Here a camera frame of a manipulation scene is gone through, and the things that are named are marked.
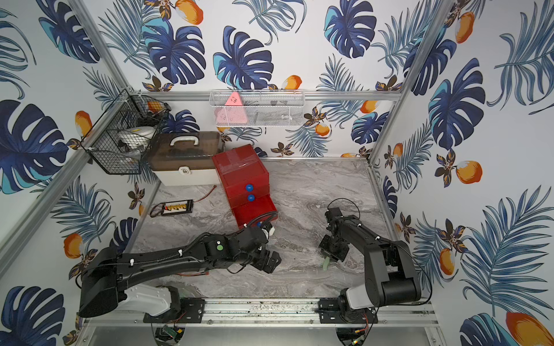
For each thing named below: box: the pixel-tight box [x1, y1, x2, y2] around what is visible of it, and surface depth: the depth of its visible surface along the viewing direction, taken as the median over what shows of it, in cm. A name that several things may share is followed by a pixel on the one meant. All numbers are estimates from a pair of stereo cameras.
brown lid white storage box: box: [147, 131, 222, 187], surface depth 102 cm
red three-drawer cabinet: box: [212, 144, 278, 230], surface depth 92 cm
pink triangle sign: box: [214, 91, 249, 125], surface depth 92 cm
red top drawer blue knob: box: [221, 171, 270, 193], surface depth 89 cm
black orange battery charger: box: [160, 198, 195, 217], surface depth 102 cm
